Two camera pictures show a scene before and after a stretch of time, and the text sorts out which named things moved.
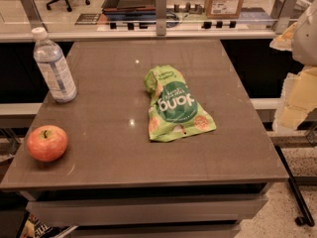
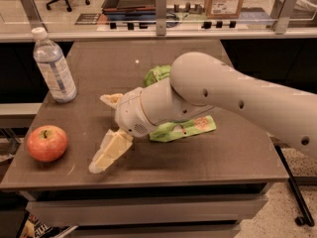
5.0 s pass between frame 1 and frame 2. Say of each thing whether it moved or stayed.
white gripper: moved
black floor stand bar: stayed
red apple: stayed
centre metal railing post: stayed
